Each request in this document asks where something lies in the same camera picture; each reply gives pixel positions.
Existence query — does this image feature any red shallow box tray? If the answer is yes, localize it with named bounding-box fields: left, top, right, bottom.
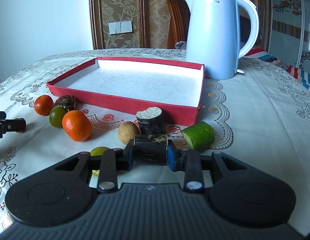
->
left=48, top=56, right=204, bottom=126

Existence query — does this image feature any white electric kettle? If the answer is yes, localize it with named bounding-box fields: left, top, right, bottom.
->
left=185, top=0, right=259, bottom=80

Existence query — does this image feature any dark sugarcane piece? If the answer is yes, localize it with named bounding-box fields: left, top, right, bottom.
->
left=136, top=107, right=166, bottom=135
left=133, top=134, right=168, bottom=166

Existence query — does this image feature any large orange tangerine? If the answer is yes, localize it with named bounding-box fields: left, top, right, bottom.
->
left=62, top=110, right=93, bottom=142

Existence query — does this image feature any small orange tangerine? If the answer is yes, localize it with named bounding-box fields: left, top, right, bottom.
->
left=34, top=95, right=54, bottom=116

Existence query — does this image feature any dark water chestnut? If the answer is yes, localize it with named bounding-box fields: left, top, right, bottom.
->
left=55, top=95, right=76, bottom=112

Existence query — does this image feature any tan longan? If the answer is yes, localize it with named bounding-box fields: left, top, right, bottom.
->
left=118, top=121, right=140, bottom=145

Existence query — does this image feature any green tomato with stem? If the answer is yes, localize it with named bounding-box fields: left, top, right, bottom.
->
left=90, top=146, right=109, bottom=177

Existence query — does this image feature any sliding glass wardrobe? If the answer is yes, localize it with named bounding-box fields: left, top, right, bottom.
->
left=268, top=0, right=310, bottom=74

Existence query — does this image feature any white wall switch panel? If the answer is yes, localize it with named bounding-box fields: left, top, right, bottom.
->
left=108, top=21, right=133, bottom=35

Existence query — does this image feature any patterned pillow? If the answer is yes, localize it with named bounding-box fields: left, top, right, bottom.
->
left=175, top=41, right=187, bottom=50

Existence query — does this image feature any green cucumber piece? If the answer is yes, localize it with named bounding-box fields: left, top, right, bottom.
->
left=181, top=121, right=215, bottom=152

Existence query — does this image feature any striped colourful bedding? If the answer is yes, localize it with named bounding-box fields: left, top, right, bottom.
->
left=244, top=48, right=310, bottom=92

